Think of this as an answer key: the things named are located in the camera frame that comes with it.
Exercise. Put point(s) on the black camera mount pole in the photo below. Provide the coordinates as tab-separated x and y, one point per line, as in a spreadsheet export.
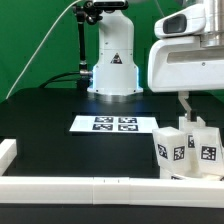
87	13

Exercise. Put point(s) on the white fiducial marker sheet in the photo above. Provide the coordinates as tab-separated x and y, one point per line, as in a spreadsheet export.
113	124

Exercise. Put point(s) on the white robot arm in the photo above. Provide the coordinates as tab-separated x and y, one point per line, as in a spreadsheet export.
115	73

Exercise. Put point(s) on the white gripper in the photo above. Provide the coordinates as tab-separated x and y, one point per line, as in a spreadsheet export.
189	53

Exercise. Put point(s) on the white U-shaped boundary frame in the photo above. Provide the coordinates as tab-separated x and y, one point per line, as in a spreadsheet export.
93	191

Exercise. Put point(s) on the white round stool seat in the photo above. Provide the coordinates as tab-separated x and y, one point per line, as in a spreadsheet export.
165	174

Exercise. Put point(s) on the black camera on mount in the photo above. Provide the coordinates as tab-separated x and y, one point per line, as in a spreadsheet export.
110	4

